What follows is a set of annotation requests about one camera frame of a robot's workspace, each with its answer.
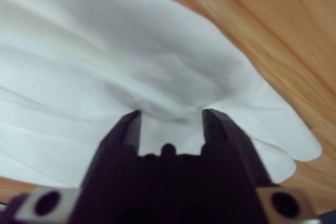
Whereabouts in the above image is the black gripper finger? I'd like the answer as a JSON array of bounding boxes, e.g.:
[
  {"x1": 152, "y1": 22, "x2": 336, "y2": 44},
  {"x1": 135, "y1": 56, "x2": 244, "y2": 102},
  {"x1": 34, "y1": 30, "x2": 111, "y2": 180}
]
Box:
[
  {"x1": 201, "y1": 108, "x2": 275, "y2": 188},
  {"x1": 78, "y1": 110, "x2": 142, "y2": 190}
]

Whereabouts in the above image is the white t-shirt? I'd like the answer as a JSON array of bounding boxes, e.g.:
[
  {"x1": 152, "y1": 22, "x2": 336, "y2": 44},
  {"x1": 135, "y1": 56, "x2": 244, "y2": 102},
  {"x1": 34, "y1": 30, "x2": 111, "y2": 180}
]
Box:
[{"x1": 0, "y1": 0, "x2": 323, "y2": 191}]

